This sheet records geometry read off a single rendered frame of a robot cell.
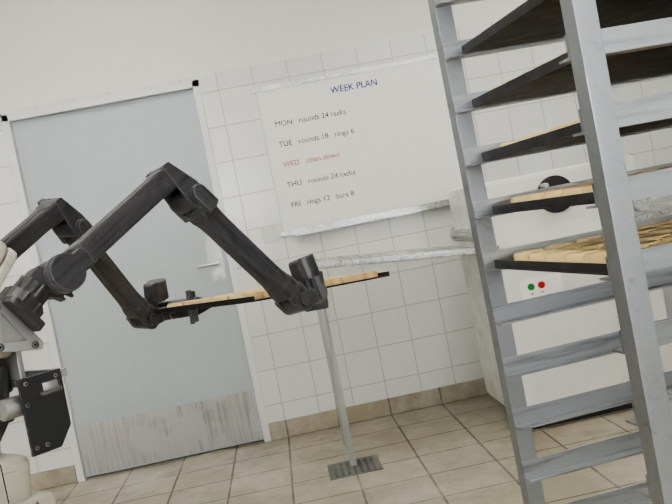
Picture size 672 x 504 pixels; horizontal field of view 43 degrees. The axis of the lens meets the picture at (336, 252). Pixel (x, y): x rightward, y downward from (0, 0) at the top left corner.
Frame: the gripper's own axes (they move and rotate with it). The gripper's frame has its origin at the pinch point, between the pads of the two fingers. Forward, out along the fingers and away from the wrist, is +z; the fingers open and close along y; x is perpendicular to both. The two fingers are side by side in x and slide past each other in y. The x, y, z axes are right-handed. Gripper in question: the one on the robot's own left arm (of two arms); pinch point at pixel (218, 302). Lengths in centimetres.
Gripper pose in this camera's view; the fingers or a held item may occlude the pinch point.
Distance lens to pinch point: 262.8
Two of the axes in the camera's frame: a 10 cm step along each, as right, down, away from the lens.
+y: 1.6, 9.9, 0.2
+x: 1.1, 0.0, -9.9
